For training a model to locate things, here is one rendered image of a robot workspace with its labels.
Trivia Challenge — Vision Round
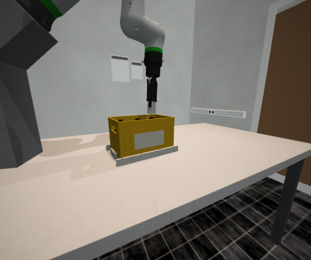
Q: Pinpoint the yellow divided crate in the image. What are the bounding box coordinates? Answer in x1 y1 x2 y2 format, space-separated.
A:
109 114 174 159

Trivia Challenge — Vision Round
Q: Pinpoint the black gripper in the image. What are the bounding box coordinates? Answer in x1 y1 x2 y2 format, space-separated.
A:
146 64 160 114

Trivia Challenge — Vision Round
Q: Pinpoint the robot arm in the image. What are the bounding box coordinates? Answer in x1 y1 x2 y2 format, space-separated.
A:
15 0 165 67

